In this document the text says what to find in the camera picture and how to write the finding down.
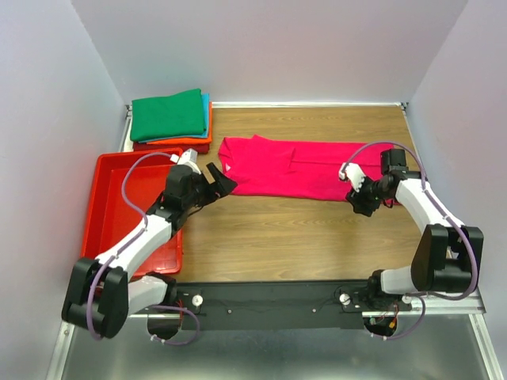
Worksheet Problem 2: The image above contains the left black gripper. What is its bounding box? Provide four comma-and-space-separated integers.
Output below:
183, 162, 238, 210

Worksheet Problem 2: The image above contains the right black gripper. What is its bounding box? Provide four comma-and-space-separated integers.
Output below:
345, 171, 391, 218

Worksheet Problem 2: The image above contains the pink t shirt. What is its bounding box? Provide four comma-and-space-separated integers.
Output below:
218, 135, 364, 202

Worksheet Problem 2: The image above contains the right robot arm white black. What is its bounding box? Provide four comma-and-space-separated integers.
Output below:
339, 144, 484, 310

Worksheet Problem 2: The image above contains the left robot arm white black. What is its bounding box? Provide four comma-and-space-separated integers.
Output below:
61, 163, 238, 340

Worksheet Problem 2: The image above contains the folded dark red t shirt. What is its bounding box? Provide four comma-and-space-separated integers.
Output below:
133, 142, 210, 154

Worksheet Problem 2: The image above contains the folded orange t shirt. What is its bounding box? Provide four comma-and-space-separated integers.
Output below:
145, 101, 212, 148

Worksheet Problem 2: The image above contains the folded green t shirt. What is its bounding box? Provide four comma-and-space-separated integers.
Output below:
130, 89, 206, 143

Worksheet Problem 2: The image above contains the folded blue t shirt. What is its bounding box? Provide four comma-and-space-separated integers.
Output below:
143, 93, 210, 143

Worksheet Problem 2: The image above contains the red plastic bin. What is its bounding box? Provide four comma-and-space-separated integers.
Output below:
80, 151, 183, 277

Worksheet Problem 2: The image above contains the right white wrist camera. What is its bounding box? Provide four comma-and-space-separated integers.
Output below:
338, 162, 366, 192

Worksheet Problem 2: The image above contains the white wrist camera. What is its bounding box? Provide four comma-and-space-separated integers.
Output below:
170, 149, 201, 173
338, 162, 366, 192

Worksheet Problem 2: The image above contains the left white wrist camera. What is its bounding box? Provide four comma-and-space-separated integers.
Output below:
170, 149, 201, 173

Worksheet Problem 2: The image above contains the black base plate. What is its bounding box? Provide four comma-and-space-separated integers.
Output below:
146, 279, 421, 333

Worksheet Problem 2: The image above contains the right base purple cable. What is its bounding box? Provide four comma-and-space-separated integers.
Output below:
370, 294, 429, 342

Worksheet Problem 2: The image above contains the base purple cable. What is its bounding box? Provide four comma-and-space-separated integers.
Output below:
370, 294, 429, 342
149, 303, 204, 346

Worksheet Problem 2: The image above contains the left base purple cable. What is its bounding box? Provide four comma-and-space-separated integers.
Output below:
149, 303, 204, 346

